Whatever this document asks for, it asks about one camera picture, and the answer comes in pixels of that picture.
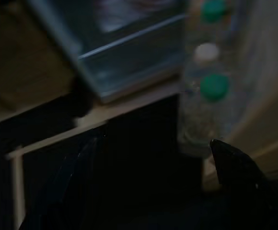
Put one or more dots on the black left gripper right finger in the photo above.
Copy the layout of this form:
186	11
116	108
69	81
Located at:
244	191

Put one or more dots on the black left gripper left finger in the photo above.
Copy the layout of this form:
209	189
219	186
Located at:
76	187

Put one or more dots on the white lined fridge door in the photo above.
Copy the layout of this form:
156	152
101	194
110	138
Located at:
261	72

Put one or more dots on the green capped water bottle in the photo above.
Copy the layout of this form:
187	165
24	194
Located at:
214	87
212	9

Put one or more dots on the clear crisper drawer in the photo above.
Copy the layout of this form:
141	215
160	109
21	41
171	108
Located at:
129	60

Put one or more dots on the white capped water bottle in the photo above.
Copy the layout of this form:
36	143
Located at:
206	51

